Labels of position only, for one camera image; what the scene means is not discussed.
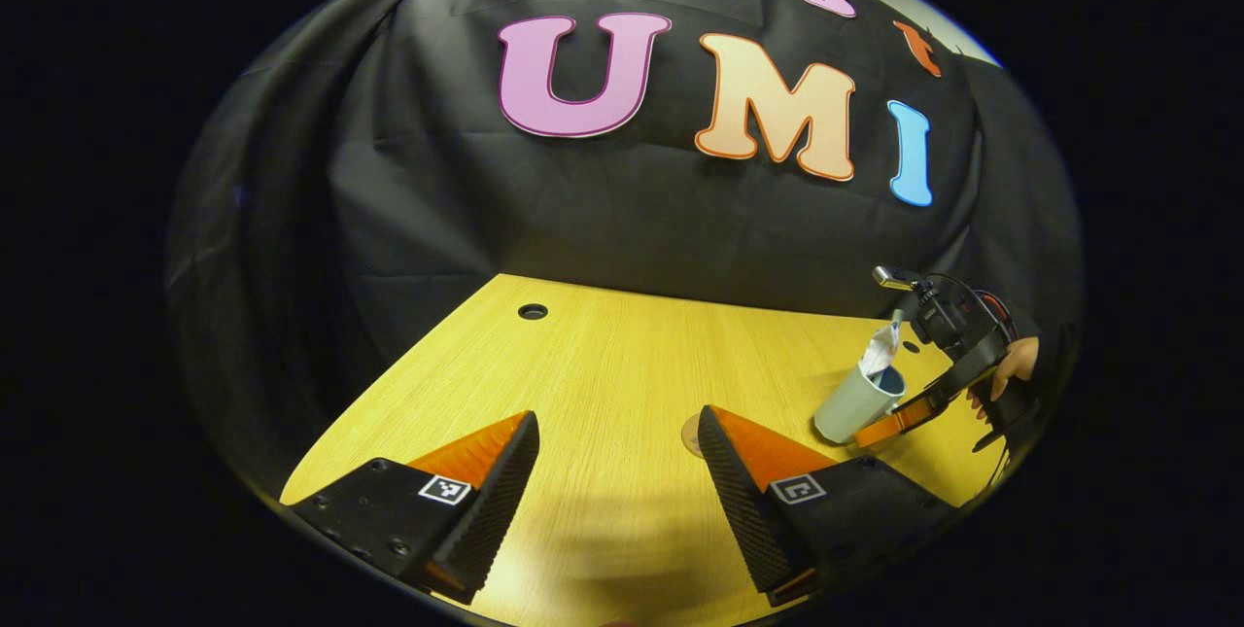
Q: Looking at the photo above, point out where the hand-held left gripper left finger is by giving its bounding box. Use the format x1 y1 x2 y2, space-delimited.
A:
290 410 541 606

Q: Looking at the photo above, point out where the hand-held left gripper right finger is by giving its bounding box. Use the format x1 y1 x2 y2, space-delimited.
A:
696 404 958 609

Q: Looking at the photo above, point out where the white toothpaste tube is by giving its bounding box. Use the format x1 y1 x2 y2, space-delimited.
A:
859 321 900 380

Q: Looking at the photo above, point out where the pale blue cup wooden handle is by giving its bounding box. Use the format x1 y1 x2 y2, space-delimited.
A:
813 363 908 445

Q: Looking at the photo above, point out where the wooden desktop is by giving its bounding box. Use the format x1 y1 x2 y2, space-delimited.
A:
280 274 1012 627

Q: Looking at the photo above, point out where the black backdrop cloth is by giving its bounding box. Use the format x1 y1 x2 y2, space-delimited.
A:
165 0 1085 472

